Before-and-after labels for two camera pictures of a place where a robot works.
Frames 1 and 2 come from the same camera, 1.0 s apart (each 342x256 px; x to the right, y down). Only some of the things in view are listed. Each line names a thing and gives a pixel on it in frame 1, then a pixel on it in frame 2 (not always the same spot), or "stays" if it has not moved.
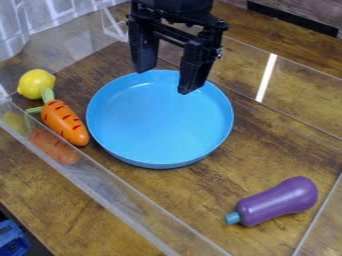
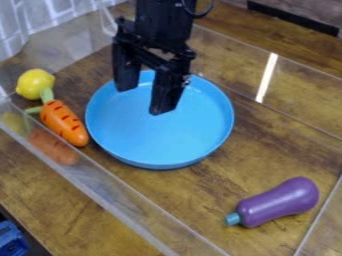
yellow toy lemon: [32, 81] stays
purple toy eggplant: [292, 196] stays
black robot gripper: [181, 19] to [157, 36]
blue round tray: [153, 127] stays
